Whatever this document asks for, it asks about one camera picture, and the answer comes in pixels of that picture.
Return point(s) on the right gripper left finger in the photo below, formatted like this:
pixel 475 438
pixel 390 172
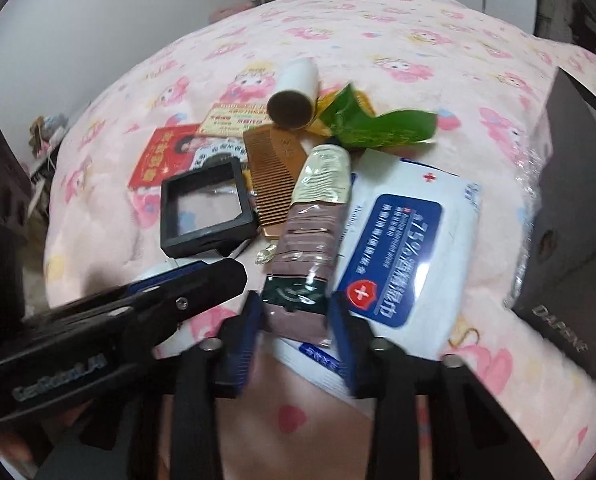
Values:
pixel 216 368

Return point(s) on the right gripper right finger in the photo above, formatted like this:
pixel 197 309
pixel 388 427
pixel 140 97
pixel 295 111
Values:
pixel 432 419

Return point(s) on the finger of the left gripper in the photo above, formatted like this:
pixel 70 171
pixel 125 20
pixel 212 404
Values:
pixel 161 275
pixel 150 316

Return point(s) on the white lint roller refill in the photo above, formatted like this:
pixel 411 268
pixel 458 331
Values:
pixel 292 104

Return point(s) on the person left hand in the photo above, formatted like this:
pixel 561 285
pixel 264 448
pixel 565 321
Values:
pixel 14 446

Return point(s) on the red envelope packet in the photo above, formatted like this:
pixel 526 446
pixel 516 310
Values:
pixel 169 151

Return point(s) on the black Daphne shoe box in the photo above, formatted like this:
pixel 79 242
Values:
pixel 557 293

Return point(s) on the brown wooden comb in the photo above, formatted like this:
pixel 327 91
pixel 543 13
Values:
pixel 275 159

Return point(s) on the yellow printed card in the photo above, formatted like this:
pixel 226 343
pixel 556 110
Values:
pixel 226 120

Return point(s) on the white alcohol wipes pack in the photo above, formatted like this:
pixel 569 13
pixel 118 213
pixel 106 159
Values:
pixel 406 250

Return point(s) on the green yellow snack wrapper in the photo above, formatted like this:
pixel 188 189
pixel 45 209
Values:
pixel 348 115

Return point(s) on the pink cartoon print bedspread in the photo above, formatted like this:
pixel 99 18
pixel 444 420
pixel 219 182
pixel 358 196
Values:
pixel 486 79

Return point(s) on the black square frame case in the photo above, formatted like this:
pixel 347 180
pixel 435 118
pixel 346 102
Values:
pixel 206 210

